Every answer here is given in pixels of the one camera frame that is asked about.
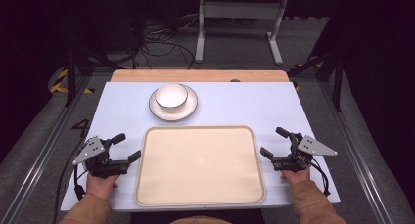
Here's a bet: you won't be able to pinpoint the beige tray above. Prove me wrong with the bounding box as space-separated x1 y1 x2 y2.
134 125 266 207

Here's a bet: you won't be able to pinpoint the white plate with dark rim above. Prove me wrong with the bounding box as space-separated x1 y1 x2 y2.
148 83 199 122

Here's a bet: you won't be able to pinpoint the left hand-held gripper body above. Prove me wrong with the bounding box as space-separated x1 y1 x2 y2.
71 135 132 180

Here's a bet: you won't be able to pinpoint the left hand-held gripper cable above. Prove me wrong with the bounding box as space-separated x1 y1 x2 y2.
53 137 91 224

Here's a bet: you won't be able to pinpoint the white metal stand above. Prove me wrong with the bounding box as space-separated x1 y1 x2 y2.
194 0 289 66

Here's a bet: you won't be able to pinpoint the right hand-held gripper cable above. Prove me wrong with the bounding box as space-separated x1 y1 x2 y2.
307 157 332 198

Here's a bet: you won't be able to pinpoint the white bowl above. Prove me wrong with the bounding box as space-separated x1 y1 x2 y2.
154 82 189 114

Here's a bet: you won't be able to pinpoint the black metal stand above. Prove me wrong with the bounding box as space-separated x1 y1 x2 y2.
287 49 346 113
64 42 126 109

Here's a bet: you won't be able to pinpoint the person's left hand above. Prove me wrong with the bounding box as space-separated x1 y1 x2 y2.
85 173 120 201

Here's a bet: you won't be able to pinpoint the aluminium floor rail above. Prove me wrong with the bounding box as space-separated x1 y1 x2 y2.
317 80 397 224
0 74 94 224

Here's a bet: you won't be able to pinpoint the person's right hand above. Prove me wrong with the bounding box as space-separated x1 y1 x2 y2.
280 167 311 186

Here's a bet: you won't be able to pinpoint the black floor cables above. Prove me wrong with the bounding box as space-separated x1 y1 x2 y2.
128 17 199 70

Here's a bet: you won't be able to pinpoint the hand-held gripper cable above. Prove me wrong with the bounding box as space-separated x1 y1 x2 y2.
307 157 332 198
53 137 91 224

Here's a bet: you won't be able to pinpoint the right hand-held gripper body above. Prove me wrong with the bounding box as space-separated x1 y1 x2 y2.
271 132 339 173

